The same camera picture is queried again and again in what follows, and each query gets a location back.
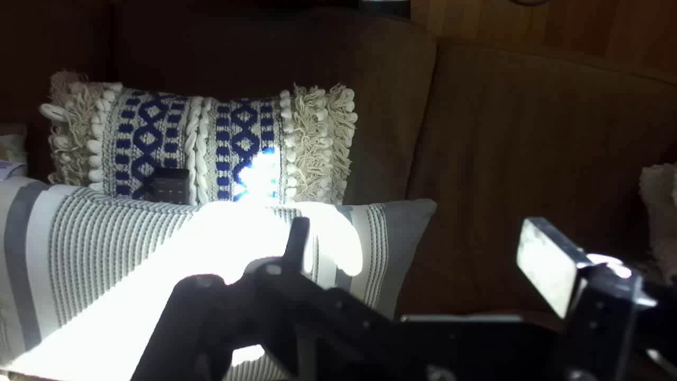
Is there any cream knitted blanket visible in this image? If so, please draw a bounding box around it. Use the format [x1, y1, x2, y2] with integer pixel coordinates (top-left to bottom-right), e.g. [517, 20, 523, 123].
[639, 161, 677, 284]

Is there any brown wave patterned pillow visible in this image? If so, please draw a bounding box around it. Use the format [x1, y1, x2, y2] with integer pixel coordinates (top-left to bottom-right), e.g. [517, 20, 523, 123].
[0, 130, 29, 179]

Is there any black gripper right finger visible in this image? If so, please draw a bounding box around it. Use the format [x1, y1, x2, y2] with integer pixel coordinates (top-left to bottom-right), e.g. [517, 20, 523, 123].
[512, 216, 642, 324]

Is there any grey striped pillow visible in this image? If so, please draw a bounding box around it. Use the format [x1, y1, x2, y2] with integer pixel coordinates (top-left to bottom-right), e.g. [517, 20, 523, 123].
[0, 176, 441, 381]

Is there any blue white fringed pillow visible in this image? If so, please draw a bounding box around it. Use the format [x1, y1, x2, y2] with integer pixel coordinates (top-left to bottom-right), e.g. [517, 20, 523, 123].
[39, 70, 359, 208]

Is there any brown fabric sofa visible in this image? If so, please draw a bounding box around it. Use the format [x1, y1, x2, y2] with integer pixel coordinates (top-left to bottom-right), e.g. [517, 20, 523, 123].
[0, 0, 677, 381]

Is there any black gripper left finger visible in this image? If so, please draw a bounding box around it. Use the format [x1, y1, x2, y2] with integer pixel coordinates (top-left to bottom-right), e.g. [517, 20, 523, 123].
[281, 216, 313, 276]

